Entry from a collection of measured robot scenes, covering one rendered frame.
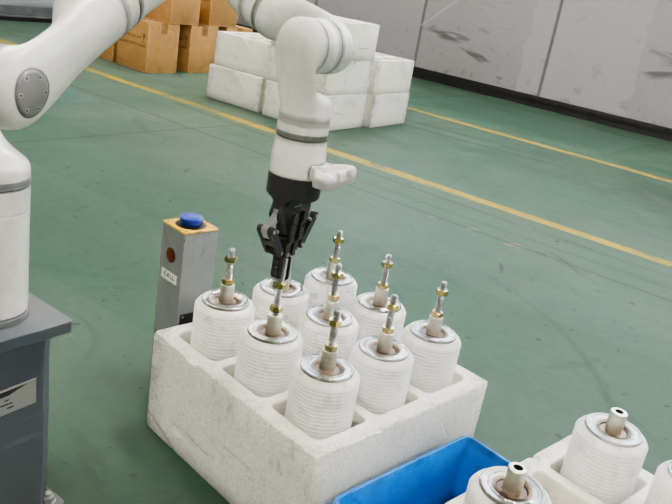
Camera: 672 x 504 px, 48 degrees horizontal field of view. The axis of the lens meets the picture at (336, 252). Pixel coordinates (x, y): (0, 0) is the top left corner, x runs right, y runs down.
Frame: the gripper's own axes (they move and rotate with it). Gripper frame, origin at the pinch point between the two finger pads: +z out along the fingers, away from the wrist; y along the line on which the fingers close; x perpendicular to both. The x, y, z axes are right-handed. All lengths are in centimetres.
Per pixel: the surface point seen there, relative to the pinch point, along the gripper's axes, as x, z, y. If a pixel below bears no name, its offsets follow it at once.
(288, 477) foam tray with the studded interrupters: 12.7, 23.3, 11.9
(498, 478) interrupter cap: 38.8, 10.1, 11.3
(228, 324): -7.8, 12.3, -0.1
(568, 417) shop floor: 39, 36, -57
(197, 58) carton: -262, 29, -312
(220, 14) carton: -262, 1, -331
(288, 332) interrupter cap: 2.1, 10.3, -1.3
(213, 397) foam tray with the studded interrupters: -4.3, 20.7, 6.7
